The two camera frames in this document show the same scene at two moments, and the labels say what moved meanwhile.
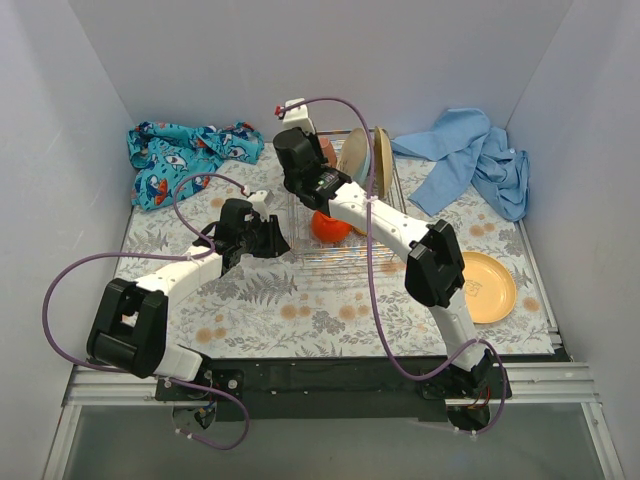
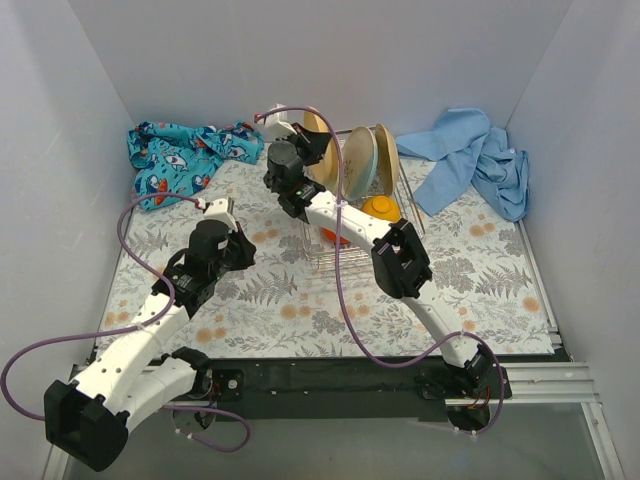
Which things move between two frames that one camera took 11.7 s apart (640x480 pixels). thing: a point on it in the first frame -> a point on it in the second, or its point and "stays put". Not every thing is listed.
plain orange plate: (490, 288) -> (325, 168)
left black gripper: (267, 235) -> (242, 248)
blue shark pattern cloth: (163, 153) stays put
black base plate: (338, 388) stays put
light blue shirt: (470, 150) stays put
